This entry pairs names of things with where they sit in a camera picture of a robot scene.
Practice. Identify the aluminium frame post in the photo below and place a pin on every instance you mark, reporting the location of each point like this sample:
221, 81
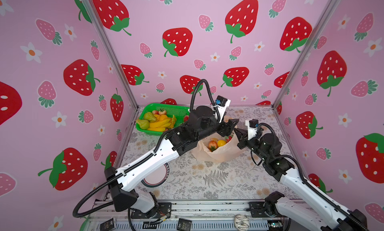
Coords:
90, 8
324, 18

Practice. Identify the black square tag centre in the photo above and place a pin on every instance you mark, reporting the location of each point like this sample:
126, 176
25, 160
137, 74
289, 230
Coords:
184, 225

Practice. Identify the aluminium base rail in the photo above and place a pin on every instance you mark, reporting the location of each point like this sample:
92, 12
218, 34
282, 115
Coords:
205, 216

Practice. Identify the white sprinkled donut centre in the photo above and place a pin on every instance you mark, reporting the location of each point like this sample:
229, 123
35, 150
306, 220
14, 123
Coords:
241, 223

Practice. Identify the green fake pear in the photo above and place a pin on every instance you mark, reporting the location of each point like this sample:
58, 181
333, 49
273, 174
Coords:
149, 116

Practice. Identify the green plastic fruit basket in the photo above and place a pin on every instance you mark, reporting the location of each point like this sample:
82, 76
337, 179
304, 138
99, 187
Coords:
177, 114

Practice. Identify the banana print plastic bag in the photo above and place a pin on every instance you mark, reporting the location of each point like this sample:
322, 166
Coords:
227, 150

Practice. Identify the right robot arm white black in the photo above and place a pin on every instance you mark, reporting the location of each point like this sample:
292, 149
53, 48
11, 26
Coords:
327, 215

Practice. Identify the red yellow fake apple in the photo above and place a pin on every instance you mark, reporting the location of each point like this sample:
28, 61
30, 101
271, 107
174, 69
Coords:
212, 146

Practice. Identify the black square tag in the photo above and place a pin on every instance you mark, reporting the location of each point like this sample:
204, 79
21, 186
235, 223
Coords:
184, 225
109, 225

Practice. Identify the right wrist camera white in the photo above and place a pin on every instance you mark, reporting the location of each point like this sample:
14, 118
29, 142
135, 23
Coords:
251, 127

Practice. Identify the round white plate dark rim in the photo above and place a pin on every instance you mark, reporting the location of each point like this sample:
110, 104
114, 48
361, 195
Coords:
157, 177

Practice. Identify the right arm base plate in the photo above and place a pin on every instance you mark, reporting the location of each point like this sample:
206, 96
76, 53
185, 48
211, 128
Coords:
262, 210

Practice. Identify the aluminium frame post left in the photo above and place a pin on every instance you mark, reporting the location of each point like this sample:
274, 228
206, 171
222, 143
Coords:
90, 8

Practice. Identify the black square tag left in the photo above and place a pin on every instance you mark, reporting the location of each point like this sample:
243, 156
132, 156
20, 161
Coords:
109, 225

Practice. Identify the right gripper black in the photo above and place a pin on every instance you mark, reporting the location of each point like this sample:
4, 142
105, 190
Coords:
241, 137

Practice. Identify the aluminium frame post right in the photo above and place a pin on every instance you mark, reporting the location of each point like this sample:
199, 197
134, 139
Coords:
324, 18

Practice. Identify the yellow fake banana bunch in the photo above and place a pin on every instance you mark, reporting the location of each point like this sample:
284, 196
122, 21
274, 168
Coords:
160, 126

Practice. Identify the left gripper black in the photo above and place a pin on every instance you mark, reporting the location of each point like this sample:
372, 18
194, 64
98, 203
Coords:
225, 129

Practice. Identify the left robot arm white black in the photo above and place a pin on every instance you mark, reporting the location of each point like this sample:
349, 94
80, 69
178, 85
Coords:
172, 144

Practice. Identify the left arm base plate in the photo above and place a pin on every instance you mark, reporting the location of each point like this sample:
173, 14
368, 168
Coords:
158, 211

